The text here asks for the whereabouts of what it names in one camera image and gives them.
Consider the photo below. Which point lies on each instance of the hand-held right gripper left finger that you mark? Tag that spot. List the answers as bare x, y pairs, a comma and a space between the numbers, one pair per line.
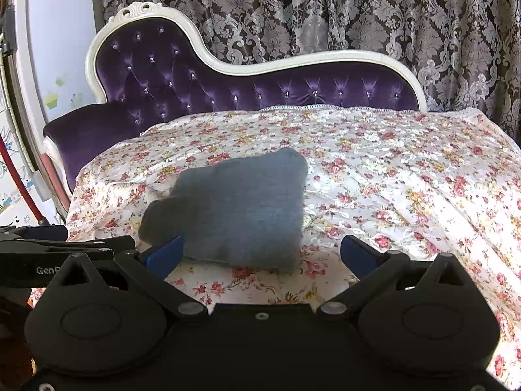
163, 259

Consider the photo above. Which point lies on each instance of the floral satin blanket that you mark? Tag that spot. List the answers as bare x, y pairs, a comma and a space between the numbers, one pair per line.
386, 179

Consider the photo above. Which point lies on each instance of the grey damask curtain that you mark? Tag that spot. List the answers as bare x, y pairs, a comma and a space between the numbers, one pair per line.
346, 12

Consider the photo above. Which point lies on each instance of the purple tufted sofa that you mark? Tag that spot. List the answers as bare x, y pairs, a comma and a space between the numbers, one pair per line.
260, 85

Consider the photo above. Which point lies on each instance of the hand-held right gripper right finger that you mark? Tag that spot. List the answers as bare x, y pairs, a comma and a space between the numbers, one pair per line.
359, 257

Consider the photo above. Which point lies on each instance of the cupcake wall sticker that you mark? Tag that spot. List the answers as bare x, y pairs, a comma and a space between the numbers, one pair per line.
53, 97

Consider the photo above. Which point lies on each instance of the red tube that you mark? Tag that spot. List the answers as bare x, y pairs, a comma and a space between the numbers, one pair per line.
24, 187

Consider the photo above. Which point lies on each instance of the grey knit garment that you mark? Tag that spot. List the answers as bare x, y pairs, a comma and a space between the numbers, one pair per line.
244, 211

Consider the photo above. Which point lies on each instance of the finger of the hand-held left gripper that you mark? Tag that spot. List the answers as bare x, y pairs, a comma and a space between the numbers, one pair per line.
36, 233
81, 247

